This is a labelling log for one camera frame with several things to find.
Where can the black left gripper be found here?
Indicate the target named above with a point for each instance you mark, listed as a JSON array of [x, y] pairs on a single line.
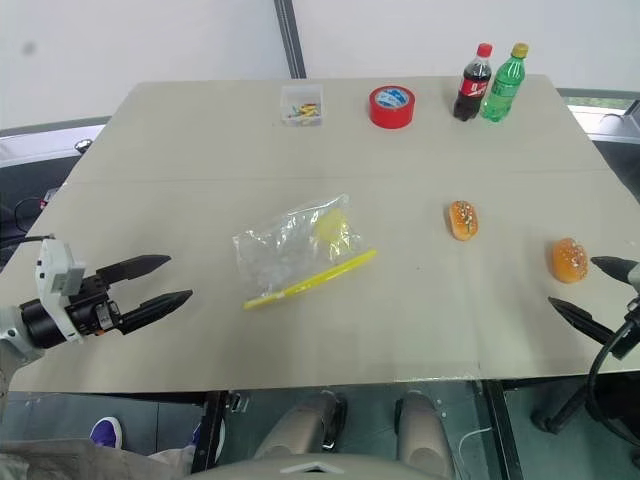
[[92, 307]]

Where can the green bottle yellow cap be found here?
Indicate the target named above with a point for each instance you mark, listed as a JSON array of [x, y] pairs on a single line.
[[501, 90]]

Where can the purple shoe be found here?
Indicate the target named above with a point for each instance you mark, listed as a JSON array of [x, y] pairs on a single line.
[[107, 432]]

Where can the red tape roll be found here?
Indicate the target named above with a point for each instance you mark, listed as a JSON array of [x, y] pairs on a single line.
[[392, 112]]

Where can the dark vertical wall post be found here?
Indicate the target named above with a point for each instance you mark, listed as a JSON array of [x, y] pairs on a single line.
[[292, 35]]

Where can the black table leg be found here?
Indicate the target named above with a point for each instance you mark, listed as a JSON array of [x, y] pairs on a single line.
[[210, 430], [500, 430]]

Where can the beige rounded right robot leg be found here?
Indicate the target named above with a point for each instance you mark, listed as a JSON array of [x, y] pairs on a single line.
[[422, 430]]

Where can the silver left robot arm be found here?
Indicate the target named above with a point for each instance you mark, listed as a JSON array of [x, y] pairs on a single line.
[[42, 322]]

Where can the small black white device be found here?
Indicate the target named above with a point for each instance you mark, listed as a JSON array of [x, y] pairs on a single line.
[[82, 146]]

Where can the beige robot torso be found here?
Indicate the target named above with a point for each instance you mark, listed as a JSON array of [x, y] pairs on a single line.
[[320, 469]]

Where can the black chair base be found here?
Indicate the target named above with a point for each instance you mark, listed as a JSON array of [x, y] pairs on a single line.
[[565, 410]]

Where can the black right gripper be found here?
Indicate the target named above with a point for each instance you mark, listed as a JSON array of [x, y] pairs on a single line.
[[632, 340]]

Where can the beige rounded robot leg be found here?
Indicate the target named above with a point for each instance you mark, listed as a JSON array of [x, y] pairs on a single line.
[[422, 430], [300, 425]]

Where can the cola bottle red cap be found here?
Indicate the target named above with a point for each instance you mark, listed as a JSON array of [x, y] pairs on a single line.
[[471, 87]]

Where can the beige rounded left robot leg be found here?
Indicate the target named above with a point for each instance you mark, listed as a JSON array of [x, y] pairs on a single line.
[[300, 425]]

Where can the grey cloth trousers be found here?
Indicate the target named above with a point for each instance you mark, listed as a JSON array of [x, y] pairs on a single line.
[[75, 462]]

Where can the small yellow soft piece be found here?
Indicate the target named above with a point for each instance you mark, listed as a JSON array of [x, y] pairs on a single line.
[[331, 227]]

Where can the small coloured pieces heap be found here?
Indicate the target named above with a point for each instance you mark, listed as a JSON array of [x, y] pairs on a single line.
[[302, 111]]

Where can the clear plastic box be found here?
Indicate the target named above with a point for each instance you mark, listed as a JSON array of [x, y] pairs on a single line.
[[300, 97]]

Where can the clear zip bag yellow seal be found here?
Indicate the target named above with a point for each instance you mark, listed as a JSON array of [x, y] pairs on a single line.
[[280, 250]]

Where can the red white small object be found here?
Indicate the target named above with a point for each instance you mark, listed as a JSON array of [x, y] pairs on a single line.
[[49, 196]]

